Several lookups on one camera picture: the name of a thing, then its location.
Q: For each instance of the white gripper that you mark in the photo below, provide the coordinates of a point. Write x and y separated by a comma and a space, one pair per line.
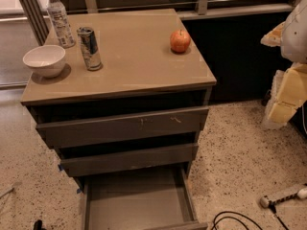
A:
295, 37

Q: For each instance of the red apple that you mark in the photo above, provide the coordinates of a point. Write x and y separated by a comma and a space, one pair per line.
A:
180, 41

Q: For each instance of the middle grey drawer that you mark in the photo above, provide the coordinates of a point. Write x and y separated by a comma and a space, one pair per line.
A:
129, 160

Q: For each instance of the grey drawer cabinet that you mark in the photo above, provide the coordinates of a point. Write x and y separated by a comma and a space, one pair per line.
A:
140, 74

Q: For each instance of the bottom open grey drawer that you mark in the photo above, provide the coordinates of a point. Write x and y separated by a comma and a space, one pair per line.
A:
156, 198

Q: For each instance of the top grey drawer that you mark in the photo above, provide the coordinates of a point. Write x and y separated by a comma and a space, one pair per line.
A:
84, 132

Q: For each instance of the small black floor device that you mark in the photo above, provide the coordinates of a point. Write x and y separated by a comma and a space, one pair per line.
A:
266, 98

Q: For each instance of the white power strip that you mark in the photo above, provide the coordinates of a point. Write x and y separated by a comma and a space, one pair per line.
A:
296, 191

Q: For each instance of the silver blue drink can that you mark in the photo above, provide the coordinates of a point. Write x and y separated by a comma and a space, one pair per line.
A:
89, 48

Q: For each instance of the clear plastic water bottle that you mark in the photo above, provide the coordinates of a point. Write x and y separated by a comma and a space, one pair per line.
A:
59, 19

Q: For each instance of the white ceramic bowl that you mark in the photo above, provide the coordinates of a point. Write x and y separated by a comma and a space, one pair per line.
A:
46, 61

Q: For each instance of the black object at bottom edge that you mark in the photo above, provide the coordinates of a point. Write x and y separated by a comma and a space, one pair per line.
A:
38, 225

